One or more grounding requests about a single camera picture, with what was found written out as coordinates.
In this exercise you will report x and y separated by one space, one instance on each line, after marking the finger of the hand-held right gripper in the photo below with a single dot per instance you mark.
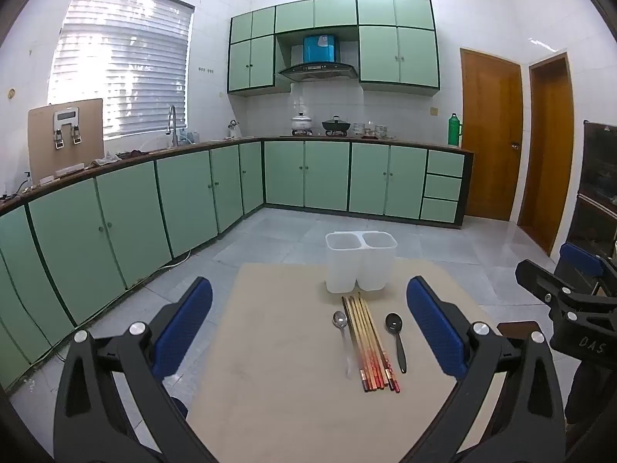
549 289
581 256

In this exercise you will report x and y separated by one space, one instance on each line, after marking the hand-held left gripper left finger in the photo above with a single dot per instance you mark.
185 318

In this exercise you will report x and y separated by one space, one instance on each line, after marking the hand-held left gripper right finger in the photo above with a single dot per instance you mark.
436 328

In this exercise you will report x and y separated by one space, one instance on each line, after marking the black plastic spoon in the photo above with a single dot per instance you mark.
394 322

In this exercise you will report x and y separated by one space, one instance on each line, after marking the row of chopsticks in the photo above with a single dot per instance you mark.
369 347

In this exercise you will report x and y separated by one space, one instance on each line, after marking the metal spoon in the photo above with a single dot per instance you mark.
340 319

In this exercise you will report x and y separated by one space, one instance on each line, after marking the white two-compartment utensil holder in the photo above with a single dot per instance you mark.
344 270

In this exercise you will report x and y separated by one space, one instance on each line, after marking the brown square stool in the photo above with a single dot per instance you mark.
518 329

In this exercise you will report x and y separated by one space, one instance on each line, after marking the black shelf unit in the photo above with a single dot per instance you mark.
600 178

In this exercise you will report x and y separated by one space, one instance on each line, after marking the green kitchen base cabinets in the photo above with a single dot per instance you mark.
183 202

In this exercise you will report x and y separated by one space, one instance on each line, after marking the green cabinet drawer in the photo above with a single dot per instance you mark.
446 163
438 210
442 187

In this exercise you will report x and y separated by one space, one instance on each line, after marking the closed wooden door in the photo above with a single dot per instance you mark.
487 130

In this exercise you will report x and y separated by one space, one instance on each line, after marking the dark red cloth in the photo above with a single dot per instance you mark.
135 153

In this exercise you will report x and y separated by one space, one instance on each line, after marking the white cloth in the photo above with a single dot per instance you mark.
105 160

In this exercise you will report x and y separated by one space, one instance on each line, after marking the green thermos flask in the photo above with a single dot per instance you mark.
454 130

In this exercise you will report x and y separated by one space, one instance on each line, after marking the metal kitchen faucet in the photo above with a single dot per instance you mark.
172 125

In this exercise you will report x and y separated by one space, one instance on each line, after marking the metal kettle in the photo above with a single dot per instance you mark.
234 129

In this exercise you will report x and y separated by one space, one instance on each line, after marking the cluster of kitchen dishes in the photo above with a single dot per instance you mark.
371 130

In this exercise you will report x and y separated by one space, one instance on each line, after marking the brown cardboard board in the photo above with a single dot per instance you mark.
41 149

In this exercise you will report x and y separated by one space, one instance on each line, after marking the black wok with lid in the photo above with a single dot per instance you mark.
336 126

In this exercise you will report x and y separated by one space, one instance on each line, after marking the white cooking pot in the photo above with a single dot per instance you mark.
301 124

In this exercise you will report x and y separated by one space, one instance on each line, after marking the white window blinds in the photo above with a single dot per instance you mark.
120 67

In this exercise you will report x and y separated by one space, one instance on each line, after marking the range hood with blue film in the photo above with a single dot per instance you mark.
318 60

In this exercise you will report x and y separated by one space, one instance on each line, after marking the wooden door in frame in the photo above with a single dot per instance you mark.
549 154

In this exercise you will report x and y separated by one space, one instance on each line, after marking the white bracket with clamps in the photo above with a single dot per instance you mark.
66 115

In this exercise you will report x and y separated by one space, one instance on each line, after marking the green wall cabinets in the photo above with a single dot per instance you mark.
381 53

